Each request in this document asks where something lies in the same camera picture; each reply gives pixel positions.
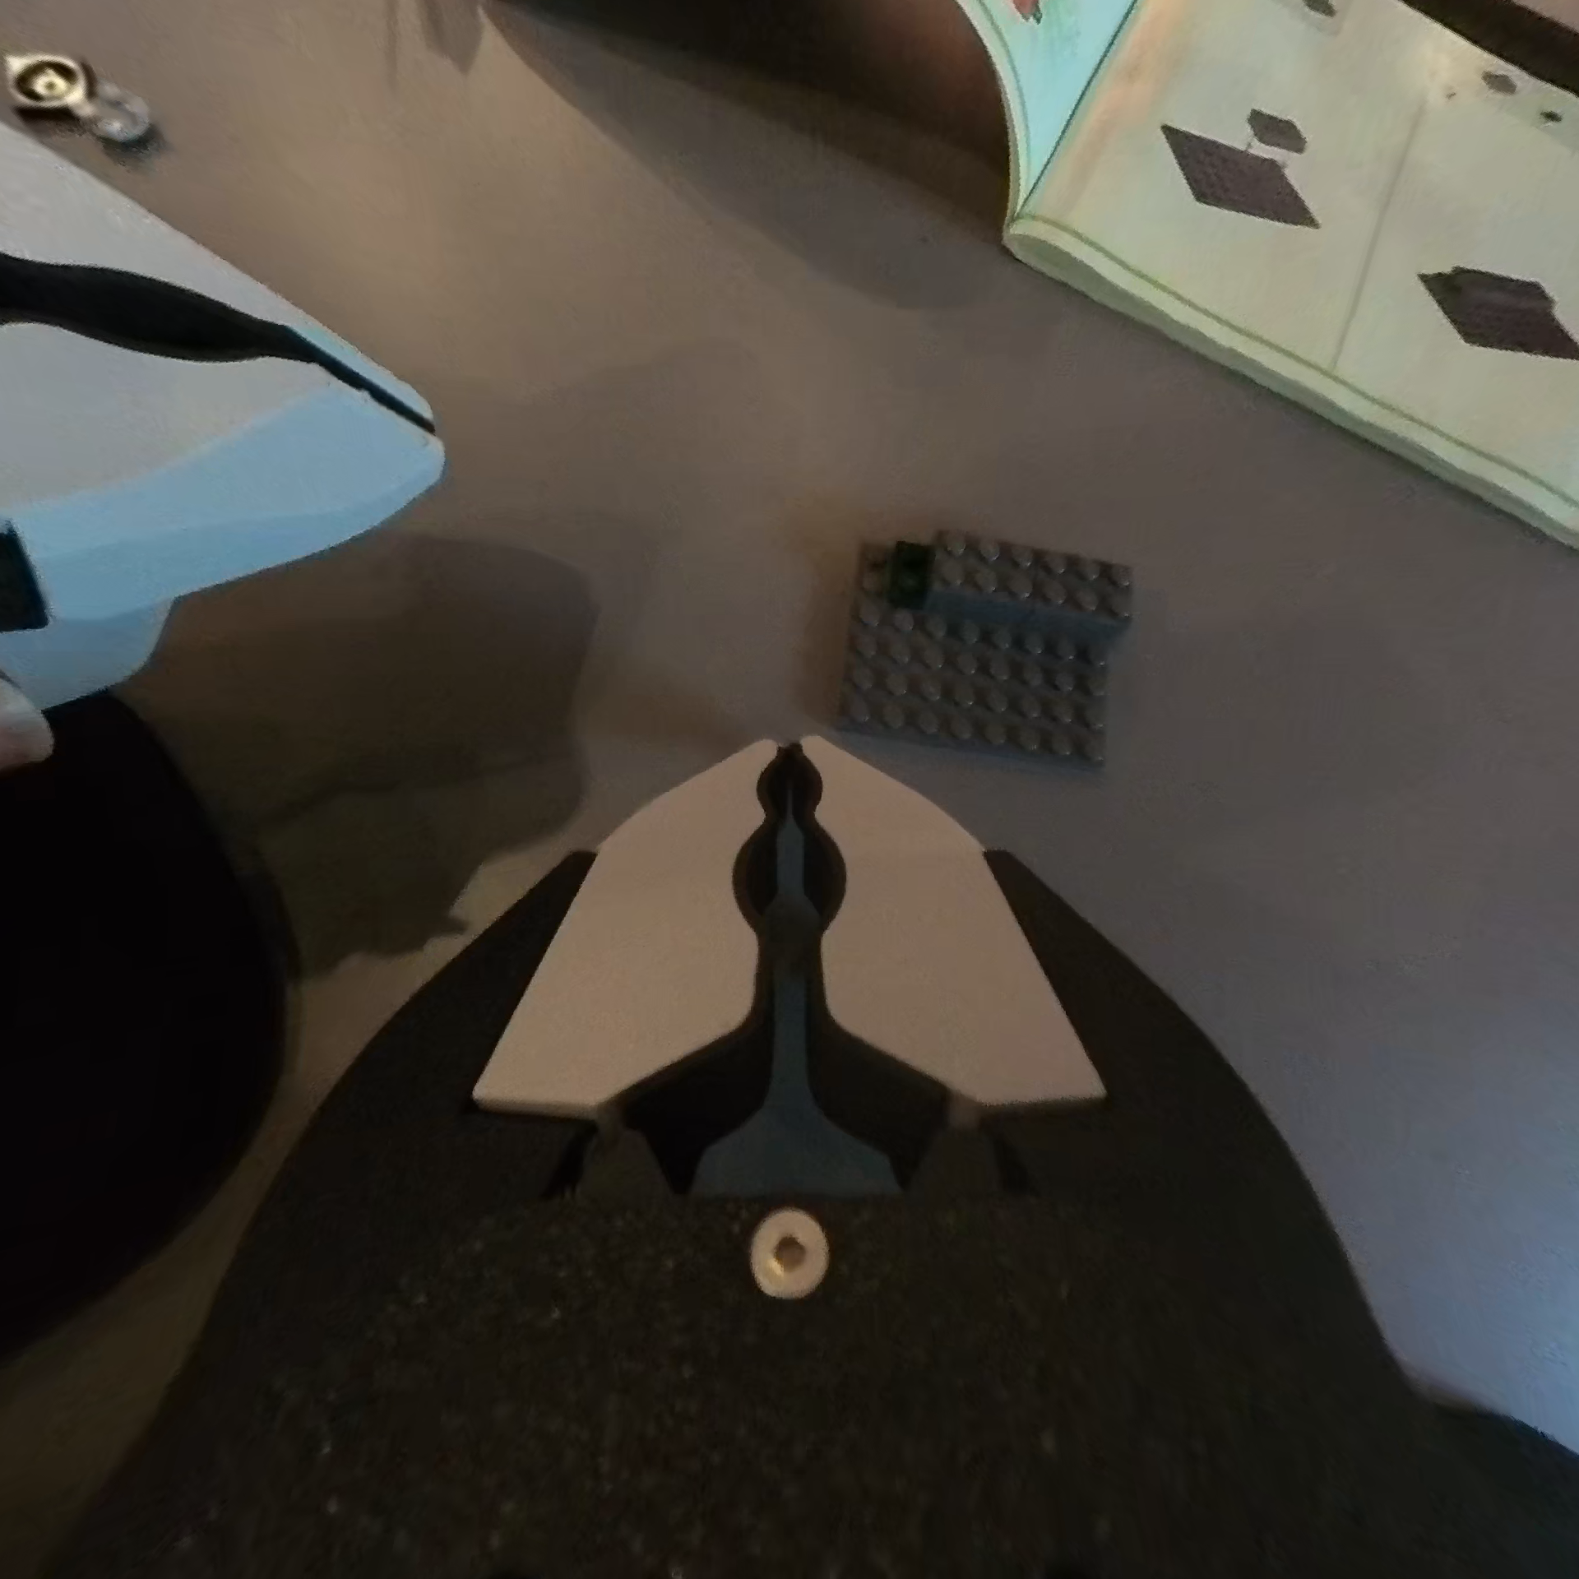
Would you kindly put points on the pile of small toy bricks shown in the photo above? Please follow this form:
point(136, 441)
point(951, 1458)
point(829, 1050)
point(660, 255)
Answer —
point(49, 84)

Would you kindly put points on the building instruction booklet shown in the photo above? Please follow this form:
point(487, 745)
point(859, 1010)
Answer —
point(1233, 296)

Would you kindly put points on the person's left hand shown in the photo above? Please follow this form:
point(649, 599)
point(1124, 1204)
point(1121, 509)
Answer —
point(23, 734)

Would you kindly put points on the small grey toy brick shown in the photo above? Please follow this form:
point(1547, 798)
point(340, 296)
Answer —
point(1036, 587)

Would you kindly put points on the dark grey toy base plate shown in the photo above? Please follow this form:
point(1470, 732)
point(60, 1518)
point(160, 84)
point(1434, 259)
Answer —
point(974, 691)

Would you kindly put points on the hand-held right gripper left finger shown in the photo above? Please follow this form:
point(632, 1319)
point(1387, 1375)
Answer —
point(628, 975)

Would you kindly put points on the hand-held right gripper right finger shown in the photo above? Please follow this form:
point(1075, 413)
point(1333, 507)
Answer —
point(963, 975)

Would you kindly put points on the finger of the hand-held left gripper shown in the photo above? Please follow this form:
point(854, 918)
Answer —
point(222, 469)
point(149, 247)

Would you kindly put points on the grey desk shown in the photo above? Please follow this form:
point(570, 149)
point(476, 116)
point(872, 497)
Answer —
point(741, 431)

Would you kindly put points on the black textured pad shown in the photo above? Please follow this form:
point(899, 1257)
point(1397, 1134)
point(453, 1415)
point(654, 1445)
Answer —
point(111, 1024)

